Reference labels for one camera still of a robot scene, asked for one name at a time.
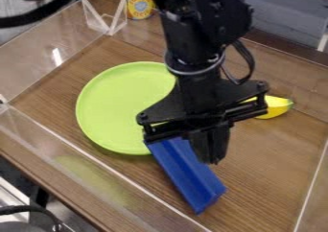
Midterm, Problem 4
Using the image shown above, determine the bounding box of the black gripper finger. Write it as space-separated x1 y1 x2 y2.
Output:
188 129 214 163
213 123 230 164

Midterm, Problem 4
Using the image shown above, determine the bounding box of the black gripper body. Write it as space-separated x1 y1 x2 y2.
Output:
136 64 269 143

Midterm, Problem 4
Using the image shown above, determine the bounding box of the blue T-shaped block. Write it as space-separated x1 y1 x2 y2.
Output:
146 137 226 215

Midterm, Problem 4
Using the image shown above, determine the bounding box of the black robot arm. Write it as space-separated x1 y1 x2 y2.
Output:
0 0 269 164

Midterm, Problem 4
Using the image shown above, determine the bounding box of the green round plate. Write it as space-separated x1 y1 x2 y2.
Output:
75 61 175 155

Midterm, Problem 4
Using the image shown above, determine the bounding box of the yellow banana toy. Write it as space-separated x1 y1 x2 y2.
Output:
255 95 293 120

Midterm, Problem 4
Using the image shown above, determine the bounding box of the yellow labelled tin can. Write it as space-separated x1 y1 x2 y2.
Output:
124 0 155 20

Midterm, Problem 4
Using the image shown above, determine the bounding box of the clear acrylic triangle bracket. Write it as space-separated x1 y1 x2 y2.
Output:
81 0 127 36

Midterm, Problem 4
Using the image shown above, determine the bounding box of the clear acrylic front wall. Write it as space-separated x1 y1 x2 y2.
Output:
0 102 210 232

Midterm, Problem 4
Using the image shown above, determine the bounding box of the black metal table frame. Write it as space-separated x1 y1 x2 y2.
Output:
26 186 77 232

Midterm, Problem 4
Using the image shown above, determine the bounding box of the black cable lower left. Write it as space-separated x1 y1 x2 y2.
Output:
0 204 65 232

